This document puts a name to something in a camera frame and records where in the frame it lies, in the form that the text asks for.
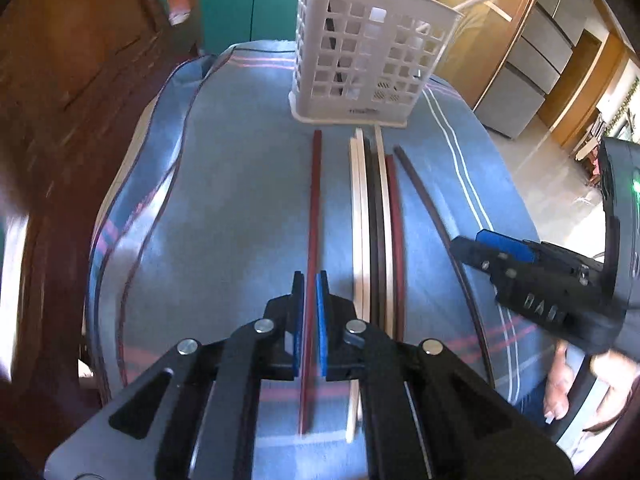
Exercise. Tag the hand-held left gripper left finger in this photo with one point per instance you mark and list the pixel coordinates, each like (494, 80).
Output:
(299, 330)

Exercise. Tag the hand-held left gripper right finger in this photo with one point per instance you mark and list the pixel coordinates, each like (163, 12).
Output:
(321, 330)

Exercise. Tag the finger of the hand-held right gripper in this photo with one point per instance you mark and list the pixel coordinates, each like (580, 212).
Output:
(505, 245)
(475, 257)

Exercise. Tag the red chopstick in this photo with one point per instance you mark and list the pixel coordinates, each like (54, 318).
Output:
(314, 200)
(396, 240)

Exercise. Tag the cream chopstick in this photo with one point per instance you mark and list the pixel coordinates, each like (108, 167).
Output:
(384, 200)
(355, 220)
(363, 220)

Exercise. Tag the white plastic utensil basket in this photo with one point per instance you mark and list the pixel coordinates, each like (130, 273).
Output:
(370, 50)

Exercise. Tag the person's right forearm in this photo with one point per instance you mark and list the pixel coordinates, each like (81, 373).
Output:
(607, 390)

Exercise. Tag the person's right hand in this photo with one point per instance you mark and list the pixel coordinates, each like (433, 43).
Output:
(559, 385)

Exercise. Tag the blue striped cloth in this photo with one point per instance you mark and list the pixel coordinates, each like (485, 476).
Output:
(225, 200)

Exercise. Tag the grey refrigerator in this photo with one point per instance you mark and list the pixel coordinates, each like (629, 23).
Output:
(530, 60)

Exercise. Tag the wooden framed glass door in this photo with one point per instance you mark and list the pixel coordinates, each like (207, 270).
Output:
(480, 35)

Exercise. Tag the wooden chair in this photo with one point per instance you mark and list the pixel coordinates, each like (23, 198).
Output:
(60, 170)

